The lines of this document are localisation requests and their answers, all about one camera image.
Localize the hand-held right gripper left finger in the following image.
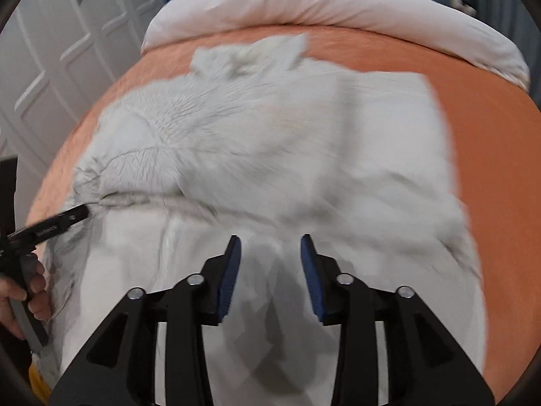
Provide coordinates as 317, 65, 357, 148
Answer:
48, 234, 242, 406

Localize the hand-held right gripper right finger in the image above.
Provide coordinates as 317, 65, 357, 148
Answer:
300, 233, 495, 406

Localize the pale pink duvet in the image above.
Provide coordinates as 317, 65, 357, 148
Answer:
141, 0, 531, 89

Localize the orange bed sheet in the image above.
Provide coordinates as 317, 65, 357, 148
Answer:
25, 23, 541, 406

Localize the person's left hand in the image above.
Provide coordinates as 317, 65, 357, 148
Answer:
0, 257, 52, 340

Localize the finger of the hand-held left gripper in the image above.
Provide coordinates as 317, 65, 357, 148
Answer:
7, 204, 91, 248

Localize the white crinkled garment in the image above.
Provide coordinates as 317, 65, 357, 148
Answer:
40, 34, 491, 406

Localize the grey blue curtain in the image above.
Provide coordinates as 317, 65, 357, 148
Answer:
473, 0, 541, 94

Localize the white wardrobe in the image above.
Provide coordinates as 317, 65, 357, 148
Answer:
0, 0, 165, 221

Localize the yellow object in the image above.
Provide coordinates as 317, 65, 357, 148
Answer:
27, 366, 49, 404

